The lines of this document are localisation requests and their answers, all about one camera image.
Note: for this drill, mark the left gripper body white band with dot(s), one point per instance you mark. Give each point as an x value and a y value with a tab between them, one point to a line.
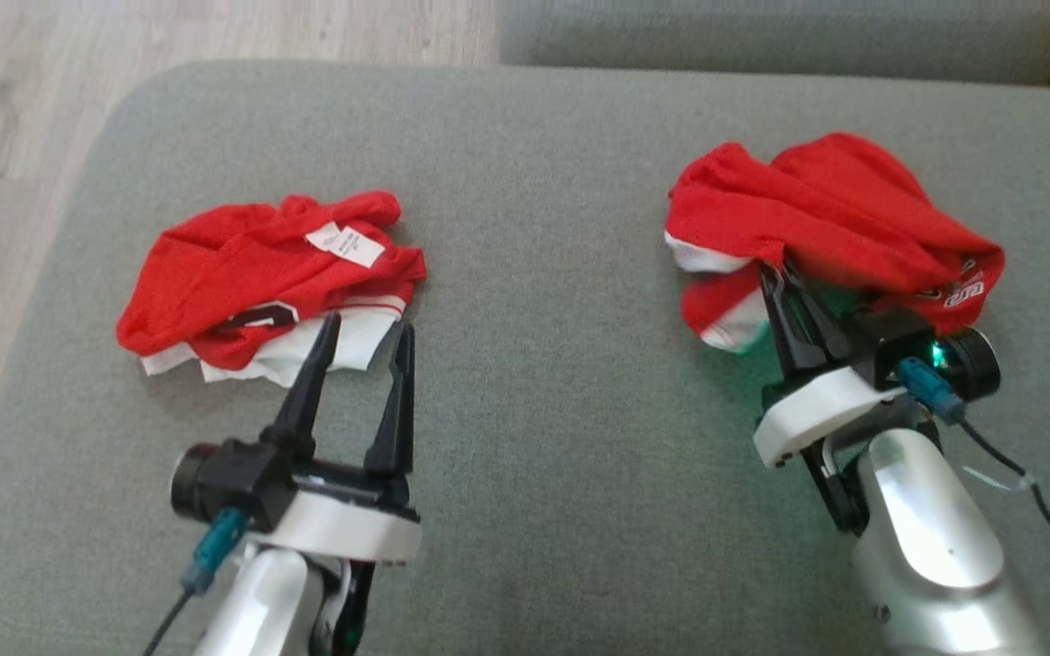
352	524

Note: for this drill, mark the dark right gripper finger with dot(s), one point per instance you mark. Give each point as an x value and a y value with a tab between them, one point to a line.
830	337
789	346

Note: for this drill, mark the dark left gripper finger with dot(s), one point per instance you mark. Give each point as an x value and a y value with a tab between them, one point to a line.
396	419
306	401

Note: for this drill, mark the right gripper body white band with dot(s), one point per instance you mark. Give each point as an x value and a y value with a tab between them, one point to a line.
817	410

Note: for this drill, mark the red shorts white trim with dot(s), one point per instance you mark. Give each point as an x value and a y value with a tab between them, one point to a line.
835	210

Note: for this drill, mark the red Bulls jersey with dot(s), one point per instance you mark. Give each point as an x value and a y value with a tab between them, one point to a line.
224	264

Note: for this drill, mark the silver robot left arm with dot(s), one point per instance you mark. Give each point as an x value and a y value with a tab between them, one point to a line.
252	601

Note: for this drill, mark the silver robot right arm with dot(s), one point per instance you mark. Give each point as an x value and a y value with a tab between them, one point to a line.
926	528

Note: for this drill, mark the grey sofa cushion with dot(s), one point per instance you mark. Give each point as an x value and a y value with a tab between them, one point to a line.
543	319

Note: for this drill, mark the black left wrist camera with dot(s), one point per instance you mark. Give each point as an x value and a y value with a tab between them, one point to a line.
211	483

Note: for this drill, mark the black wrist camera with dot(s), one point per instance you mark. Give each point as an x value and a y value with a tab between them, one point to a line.
976	364
211	483

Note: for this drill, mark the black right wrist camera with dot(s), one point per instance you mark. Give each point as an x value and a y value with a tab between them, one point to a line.
976	364

